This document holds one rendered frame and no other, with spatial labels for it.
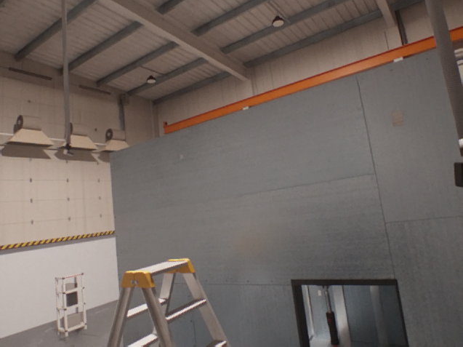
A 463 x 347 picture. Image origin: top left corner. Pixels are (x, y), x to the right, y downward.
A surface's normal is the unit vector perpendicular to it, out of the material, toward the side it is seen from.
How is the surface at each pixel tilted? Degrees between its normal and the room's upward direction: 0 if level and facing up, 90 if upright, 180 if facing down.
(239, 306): 90
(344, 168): 90
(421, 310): 90
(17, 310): 90
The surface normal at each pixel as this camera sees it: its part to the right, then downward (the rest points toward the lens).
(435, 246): -0.55, -0.07
